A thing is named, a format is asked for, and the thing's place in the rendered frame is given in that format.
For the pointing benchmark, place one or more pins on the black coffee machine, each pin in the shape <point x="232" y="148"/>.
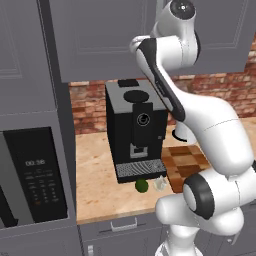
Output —
<point x="121" y="133"/>

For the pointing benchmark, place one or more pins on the white cylinder with black base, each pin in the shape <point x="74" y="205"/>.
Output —
<point x="182" y="132"/>

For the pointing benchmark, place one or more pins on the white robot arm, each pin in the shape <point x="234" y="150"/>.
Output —
<point x="216" y="133"/>

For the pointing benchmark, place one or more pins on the grey upper cabinet door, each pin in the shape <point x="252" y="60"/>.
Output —
<point x="226" y="33"/>
<point x="100" y="36"/>

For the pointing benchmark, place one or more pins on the grey drawer front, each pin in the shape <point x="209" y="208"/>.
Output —
<point x="96" y="228"/>

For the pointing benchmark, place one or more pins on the white garlic bulb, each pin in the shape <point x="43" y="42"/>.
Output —
<point x="160" y="183"/>

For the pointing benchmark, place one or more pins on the green lime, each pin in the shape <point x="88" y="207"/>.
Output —
<point x="142" y="186"/>

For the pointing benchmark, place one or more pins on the grey tall cabinet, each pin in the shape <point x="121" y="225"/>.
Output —
<point x="30" y="66"/>

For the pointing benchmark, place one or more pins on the grey lower cabinet door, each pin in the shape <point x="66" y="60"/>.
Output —
<point x="126" y="246"/>

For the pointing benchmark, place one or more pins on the checkered wooden cutting board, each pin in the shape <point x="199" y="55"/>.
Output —
<point x="181" y="160"/>

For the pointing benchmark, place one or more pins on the black microwave oven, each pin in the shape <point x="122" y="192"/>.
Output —
<point x="36" y="173"/>

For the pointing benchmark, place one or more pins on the grey cabinet door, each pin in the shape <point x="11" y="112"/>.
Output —
<point x="226" y="33"/>
<point x="126" y="246"/>
<point x="100" y="36"/>

